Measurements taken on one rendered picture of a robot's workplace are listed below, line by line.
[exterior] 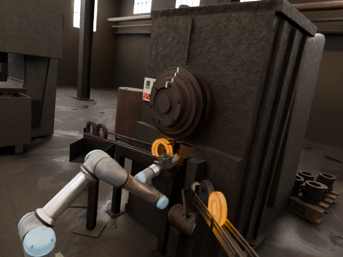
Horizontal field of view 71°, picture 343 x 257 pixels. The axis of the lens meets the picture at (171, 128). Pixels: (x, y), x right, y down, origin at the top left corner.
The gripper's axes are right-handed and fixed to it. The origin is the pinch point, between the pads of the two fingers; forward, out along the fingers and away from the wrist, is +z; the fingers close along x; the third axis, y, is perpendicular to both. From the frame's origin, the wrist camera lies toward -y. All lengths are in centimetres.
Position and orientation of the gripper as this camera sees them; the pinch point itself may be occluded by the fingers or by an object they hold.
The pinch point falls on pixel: (177, 157)
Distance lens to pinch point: 167.9
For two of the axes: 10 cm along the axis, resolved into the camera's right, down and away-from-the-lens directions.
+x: -7.1, -2.6, 6.5
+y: -0.8, -8.9, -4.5
